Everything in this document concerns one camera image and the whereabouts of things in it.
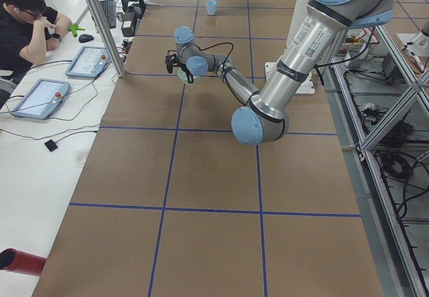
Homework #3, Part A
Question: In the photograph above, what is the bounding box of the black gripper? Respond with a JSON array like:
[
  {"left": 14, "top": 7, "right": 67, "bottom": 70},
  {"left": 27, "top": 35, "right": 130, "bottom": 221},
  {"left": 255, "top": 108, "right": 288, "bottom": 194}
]
[{"left": 164, "top": 50, "right": 192, "bottom": 75}]

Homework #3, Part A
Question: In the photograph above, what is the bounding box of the mint green ceramic bowl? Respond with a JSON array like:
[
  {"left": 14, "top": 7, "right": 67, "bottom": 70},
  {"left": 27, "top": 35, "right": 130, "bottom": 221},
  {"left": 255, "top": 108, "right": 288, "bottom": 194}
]
[{"left": 177, "top": 68, "right": 200, "bottom": 84}]

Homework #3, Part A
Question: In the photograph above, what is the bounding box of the light blue plastic cup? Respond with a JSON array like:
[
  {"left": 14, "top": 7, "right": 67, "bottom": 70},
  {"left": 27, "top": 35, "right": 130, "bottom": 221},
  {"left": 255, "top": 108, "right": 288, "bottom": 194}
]
[{"left": 206, "top": 0, "right": 217, "bottom": 16}]

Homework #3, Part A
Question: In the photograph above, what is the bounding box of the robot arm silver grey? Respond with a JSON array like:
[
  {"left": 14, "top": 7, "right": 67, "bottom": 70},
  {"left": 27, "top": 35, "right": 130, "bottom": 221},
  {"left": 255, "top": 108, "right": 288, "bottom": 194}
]
[{"left": 165, "top": 0, "right": 393, "bottom": 145}]

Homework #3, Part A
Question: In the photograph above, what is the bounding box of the black power adapter box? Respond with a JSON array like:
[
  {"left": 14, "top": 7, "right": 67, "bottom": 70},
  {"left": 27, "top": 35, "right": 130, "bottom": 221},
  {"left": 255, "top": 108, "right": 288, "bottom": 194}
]
[{"left": 121, "top": 11, "right": 138, "bottom": 38}]

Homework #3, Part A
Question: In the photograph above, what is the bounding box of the far teach pendant tablet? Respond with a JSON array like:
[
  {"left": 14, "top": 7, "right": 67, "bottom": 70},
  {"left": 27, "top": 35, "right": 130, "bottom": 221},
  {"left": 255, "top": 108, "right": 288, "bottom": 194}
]
[{"left": 65, "top": 46, "right": 111, "bottom": 78}]

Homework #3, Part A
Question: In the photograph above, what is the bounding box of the teach pendant tablet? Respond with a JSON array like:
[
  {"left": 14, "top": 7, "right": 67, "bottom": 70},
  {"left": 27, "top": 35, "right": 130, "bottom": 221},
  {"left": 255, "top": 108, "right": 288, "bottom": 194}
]
[
  {"left": 65, "top": 46, "right": 111, "bottom": 78},
  {"left": 10, "top": 78, "right": 70, "bottom": 120}
]

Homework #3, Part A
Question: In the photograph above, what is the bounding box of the black computer keyboard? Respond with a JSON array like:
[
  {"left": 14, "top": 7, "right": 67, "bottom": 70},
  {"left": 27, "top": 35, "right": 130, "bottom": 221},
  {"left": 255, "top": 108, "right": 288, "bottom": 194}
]
[{"left": 99, "top": 0, "right": 117, "bottom": 29}]

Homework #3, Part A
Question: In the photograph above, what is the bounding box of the black computer mouse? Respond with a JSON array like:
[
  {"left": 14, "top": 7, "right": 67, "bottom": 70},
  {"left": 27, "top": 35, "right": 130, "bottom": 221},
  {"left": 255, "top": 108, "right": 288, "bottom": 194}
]
[{"left": 78, "top": 34, "right": 95, "bottom": 44}]

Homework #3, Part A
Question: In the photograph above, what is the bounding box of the green plastic clamp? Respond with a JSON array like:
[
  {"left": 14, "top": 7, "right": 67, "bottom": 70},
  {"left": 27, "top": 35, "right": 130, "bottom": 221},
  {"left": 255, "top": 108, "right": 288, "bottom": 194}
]
[{"left": 69, "top": 23, "right": 84, "bottom": 38}]

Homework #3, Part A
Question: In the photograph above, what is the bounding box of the near teach pendant tablet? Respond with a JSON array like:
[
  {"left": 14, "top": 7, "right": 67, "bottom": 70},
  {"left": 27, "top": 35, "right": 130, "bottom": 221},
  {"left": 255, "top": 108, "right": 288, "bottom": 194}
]
[{"left": 10, "top": 78, "right": 70, "bottom": 120}]

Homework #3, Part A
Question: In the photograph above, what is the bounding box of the person in black shirt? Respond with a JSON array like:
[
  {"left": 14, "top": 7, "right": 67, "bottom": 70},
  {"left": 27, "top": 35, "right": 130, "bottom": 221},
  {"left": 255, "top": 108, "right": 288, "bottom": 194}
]
[{"left": 1, "top": 0, "right": 72, "bottom": 79}]

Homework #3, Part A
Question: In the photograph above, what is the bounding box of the small black square device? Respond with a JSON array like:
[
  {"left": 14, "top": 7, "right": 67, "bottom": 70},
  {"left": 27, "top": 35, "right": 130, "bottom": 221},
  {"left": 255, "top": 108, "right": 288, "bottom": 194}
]
[{"left": 44, "top": 139, "right": 58, "bottom": 152}]

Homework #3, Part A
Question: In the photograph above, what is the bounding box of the red cylinder tube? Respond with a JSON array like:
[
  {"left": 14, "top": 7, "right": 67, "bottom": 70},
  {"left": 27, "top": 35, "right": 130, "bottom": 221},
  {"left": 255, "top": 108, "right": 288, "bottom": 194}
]
[{"left": 1, "top": 248, "right": 46, "bottom": 277}]

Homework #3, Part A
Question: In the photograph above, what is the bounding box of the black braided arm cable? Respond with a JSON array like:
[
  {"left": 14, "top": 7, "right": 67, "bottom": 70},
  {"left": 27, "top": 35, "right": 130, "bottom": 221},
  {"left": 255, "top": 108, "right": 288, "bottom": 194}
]
[{"left": 197, "top": 42, "right": 235, "bottom": 76}]

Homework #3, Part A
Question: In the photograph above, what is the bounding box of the aluminium frame post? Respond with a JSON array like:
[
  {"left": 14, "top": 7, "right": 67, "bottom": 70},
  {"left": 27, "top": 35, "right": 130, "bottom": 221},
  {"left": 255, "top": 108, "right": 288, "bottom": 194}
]
[{"left": 85, "top": 0, "right": 125, "bottom": 78}]

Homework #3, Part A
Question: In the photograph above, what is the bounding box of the aluminium frame rack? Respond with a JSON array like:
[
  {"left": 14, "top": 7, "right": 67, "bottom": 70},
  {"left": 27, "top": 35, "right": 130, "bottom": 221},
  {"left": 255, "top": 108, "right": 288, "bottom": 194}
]
[{"left": 330, "top": 0, "right": 429, "bottom": 297}]

